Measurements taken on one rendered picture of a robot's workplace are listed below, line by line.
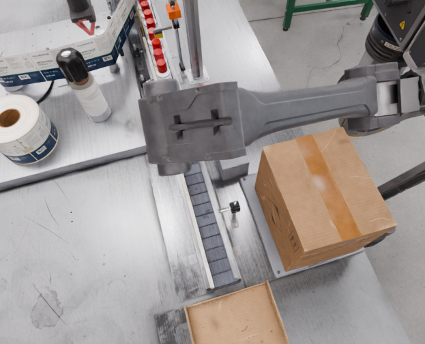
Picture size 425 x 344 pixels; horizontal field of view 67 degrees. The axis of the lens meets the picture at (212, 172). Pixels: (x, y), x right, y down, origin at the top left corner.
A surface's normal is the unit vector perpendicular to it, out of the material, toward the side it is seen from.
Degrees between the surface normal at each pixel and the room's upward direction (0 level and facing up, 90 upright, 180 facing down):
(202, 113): 48
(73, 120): 0
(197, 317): 0
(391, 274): 0
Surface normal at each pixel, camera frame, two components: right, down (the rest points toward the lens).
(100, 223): -0.04, -0.45
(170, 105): -0.47, 0.22
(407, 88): 0.07, 0.17
